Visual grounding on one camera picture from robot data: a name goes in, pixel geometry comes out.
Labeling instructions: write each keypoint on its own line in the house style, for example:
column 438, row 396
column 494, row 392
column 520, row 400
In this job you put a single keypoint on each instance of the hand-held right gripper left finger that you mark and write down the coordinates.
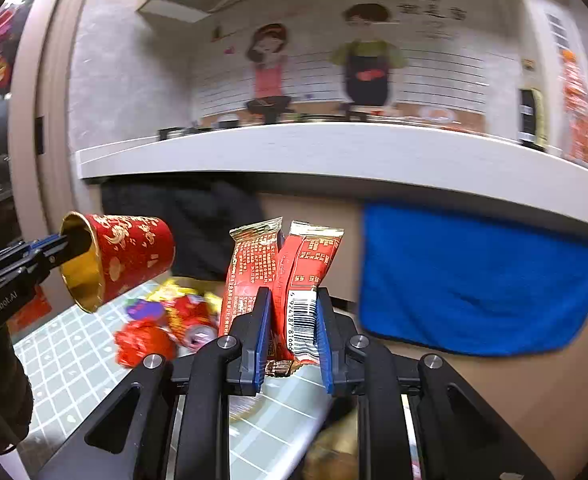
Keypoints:
column 261, row 342

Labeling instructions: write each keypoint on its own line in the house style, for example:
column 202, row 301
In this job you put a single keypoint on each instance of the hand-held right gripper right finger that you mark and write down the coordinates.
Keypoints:
column 324, row 347

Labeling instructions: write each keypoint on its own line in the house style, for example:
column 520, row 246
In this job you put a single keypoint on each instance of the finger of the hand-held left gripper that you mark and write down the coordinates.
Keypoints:
column 44, row 245
column 29, row 270

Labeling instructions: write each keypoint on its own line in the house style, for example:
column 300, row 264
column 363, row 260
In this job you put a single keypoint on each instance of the red snack wrapper gold edge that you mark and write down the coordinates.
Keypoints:
column 246, row 280

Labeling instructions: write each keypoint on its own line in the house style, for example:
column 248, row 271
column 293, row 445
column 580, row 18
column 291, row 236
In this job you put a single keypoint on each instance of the red drink can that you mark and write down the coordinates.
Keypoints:
column 196, row 327

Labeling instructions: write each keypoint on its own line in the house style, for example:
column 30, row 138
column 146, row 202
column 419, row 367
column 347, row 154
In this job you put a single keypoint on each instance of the red snack wrapper white barcode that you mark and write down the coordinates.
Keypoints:
column 306, row 270

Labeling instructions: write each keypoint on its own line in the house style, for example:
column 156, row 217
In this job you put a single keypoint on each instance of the red paper cup gold print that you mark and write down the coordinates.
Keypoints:
column 129, row 255

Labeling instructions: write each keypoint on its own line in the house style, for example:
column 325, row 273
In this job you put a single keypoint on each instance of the red paper sheet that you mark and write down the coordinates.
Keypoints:
column 29, row 310

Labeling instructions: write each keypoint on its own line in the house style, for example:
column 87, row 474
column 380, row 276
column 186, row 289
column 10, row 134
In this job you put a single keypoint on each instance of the yellow wrapper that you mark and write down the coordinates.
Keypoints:
column 174, row 292

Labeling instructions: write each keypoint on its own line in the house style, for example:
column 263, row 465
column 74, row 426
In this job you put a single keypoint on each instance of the crumpled red wrapper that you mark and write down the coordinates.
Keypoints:
column 144, row 342

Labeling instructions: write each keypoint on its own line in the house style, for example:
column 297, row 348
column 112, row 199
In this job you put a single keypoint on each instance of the purple wrapper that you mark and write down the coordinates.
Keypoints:
column 146, row 308

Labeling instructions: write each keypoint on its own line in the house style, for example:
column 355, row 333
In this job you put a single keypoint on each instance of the blue towel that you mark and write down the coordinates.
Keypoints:
column 474, row 280

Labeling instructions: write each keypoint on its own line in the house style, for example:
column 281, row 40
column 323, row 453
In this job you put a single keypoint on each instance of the black gas stove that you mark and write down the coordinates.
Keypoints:
column 179, row 132

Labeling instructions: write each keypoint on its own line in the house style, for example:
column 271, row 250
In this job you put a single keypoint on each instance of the grey countertop ledge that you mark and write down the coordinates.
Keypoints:
column 324, row 152

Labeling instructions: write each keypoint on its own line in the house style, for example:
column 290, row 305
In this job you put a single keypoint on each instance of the brown cabinet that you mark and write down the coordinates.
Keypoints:
column 524, row 400

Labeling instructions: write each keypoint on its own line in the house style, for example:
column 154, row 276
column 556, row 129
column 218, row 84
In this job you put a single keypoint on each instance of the red hanging decoration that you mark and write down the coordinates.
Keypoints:
column 579, row 110

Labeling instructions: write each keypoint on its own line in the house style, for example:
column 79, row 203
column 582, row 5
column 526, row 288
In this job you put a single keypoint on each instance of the cartoon wall sticker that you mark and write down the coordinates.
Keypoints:
column 324, row 60

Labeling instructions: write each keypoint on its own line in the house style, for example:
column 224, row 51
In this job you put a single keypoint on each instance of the black yellow wall device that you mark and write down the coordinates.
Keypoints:
column 528, row 115

